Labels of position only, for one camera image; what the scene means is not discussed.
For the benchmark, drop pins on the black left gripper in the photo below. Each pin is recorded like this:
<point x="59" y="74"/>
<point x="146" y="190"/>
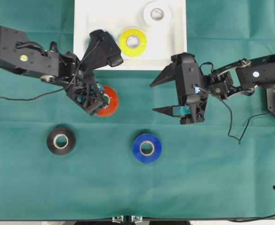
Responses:
<point x="86" y="93"/>

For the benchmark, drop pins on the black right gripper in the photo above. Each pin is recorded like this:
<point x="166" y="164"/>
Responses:
<point x="190" y="85"/>

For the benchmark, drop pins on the red tape roll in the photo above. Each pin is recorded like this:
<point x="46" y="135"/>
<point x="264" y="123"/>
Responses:
<point x="113" y="102"/>

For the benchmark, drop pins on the yellow tape roll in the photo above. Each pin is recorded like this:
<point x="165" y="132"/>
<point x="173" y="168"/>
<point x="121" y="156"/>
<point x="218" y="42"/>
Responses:
<point x="132" y="42"/>

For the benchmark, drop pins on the white tape roll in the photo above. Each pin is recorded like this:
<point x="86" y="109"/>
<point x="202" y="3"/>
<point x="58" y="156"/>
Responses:
<point x="157" y="13"/>

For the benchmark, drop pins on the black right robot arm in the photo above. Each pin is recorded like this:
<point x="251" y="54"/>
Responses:
<point x="242" y="77"/>

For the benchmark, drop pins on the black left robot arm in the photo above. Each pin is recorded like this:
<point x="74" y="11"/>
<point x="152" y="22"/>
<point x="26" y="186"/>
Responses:
<point x="21" y="56"/>

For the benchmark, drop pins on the black tape roll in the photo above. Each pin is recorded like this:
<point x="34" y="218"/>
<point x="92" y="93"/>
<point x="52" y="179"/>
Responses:
<point x="61" y="141"/>

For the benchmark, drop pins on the white plastic case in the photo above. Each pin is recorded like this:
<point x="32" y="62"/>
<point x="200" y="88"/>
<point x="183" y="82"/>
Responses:
<point x="114" y="16"/>

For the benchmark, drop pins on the blue tape roll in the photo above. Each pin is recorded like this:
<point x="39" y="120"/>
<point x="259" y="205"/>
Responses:
<point x="147" y="148"/>

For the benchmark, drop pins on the green table cloth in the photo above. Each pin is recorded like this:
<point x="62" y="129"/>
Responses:
<point x="223" y="167"/>

